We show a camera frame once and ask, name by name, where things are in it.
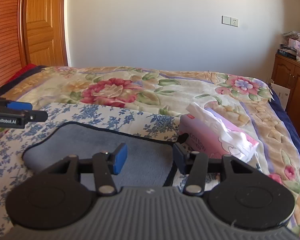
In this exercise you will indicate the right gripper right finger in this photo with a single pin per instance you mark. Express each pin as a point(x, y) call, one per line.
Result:
point(198, 165)

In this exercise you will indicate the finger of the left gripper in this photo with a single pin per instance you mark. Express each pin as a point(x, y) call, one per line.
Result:
point(11, 118)
point(15, 104)

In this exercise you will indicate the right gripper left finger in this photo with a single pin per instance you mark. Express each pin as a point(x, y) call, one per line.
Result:
point(102, 165)

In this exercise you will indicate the purple and grey towel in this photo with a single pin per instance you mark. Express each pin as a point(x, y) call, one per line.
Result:
point(149, 162)

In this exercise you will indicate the pink cotton tissue pack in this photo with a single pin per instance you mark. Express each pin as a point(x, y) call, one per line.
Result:
point(214, 135)

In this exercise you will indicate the blue floral white cloth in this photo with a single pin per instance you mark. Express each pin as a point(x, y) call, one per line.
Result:
point(14, 142)

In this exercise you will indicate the red cloth at bedside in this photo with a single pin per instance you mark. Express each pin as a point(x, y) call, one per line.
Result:
point(25, 72)

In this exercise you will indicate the louvered wooden closet door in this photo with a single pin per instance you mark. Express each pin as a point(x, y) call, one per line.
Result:
point(12, 52)

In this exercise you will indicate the floral bed blanket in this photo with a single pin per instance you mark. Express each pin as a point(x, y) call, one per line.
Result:
point(244, 101)

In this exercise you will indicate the dark blue bed sheet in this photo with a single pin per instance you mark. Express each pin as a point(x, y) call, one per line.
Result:
point(283, 116)

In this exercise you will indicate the white paper beside cabinet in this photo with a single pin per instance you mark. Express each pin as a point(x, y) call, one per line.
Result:
point(283, 94)

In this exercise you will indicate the wooden side cabinet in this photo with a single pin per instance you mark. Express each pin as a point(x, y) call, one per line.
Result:
point(286, 73)

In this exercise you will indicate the clutter pile on cabinet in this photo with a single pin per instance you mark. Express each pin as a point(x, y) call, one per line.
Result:
point(290, 46)

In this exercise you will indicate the white wall switch socket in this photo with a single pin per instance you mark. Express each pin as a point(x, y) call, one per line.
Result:
point(227, 20)

